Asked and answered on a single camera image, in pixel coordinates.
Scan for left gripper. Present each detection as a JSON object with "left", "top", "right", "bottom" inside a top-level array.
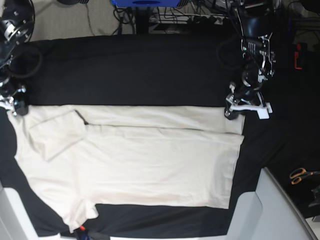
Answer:
[{"left": 224, "top": 69, "right": 272, "bottom": 121}]

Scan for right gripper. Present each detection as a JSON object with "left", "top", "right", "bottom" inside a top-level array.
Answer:
[{"left": 0, "top": 77, "right": 29, "bottom": 116}]

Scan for white T-shirt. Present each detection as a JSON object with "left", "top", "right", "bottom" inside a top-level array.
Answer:
[{"left": 7, "top": 105, "right": 245, "bottom": 231}]

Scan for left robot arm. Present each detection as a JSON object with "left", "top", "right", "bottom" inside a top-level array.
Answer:
[{"left": 224, "top": 0, "right": 276, "bottom": 120}]

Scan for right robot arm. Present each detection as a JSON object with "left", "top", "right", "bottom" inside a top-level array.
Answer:
[{"left": 0, "top": 0, "right": 43, "bottom": 116}]

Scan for red black clamp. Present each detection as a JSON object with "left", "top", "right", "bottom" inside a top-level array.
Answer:
[{"left": 293, "top": 42, "right": 308, "bottom": 70}]

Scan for white power strip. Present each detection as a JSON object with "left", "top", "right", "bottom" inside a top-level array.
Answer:
[{"left": 191, "top": 15, "right": 225, "bottom": 25}]

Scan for orange black bottom clamp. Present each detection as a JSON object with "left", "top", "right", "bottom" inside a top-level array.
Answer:
[{"left": 73, "top": 226, "right": 111, "bottom": 240}]

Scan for blue box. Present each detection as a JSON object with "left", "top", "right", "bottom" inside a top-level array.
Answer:
[{"left": 111, "top": 0, "right": 180, "bottom": 8}]

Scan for orange handled scissors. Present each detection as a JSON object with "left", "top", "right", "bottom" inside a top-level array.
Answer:
[{"left": 289, "top": 167, "right": 320, "bottom": 185}]

